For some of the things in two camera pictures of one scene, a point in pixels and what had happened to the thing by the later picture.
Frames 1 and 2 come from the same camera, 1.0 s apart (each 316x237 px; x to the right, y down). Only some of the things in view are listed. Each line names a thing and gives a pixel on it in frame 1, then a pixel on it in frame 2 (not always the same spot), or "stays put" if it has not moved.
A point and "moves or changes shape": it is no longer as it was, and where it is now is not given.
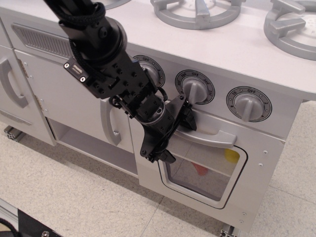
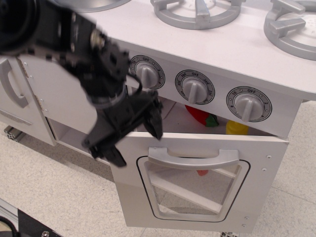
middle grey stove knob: (196, 85) stays put
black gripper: (160, 126) to (115, 121)
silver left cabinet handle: (20, 100) stays put
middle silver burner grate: (202, 20) stays put
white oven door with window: (220, 168) moves or changes shape
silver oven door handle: (222, 138) to (161, 156)
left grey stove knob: (152, 68) stays put
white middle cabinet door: (64, 98) stays put
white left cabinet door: (31, 118) stays put
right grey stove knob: (249, 104) stays put
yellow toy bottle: (231, 155) to (234, 128)
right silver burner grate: (275, 30) stays put
